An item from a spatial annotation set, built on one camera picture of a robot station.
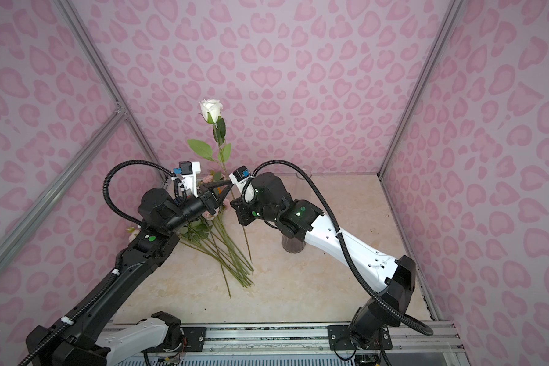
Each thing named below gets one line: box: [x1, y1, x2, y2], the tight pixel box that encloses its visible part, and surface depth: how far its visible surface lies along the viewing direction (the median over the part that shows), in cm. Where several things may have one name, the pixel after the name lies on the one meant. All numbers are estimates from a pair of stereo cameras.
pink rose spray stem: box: [177, 198, 256, 299], surface depth 94 cm
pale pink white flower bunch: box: [126, 224, 142, 243], surface depth 95 cm
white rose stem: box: [186, 98, 253, 263], surface depth 57 cm
